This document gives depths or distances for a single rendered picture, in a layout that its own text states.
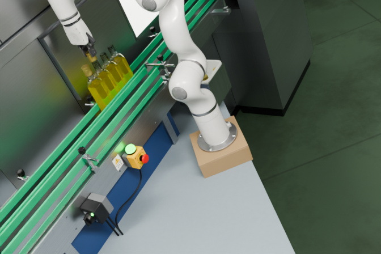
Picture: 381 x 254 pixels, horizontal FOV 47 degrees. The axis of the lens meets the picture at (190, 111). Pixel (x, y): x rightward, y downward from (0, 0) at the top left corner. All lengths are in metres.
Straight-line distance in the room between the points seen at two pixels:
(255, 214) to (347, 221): 0.94
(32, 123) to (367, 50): 2.67
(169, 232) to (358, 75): 2.15
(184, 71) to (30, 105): 0.67
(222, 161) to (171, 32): 0.63
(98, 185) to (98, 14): 0.81
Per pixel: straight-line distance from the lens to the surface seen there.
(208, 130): 1.92
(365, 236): 2.58
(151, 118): 2.04
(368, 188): 2.77
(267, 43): 2.90
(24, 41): 1.92
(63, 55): 2.02
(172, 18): 1.64
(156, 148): 2.13
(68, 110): 2.09
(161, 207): 1.97
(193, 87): 1.72
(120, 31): 2.27
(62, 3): 1.83
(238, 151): 1.93
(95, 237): 1.94
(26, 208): 1.77
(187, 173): 2.05
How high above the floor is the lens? 2.15
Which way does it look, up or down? 36 degrees down
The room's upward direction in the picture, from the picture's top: 24 degrees counter-clockwise
